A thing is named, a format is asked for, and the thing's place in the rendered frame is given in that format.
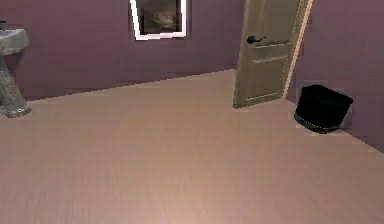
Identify black trash can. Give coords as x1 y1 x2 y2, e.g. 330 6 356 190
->
293 84 354 134

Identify tan room door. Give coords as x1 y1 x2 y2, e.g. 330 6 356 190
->
232 0 314 110

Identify black door handle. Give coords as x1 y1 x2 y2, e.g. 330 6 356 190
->
246 35 268 45

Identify white framed wall picture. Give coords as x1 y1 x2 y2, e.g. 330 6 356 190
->
129 0 188 41

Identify grey pedestal sink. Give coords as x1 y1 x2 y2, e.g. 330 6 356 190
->
0 21 33 119

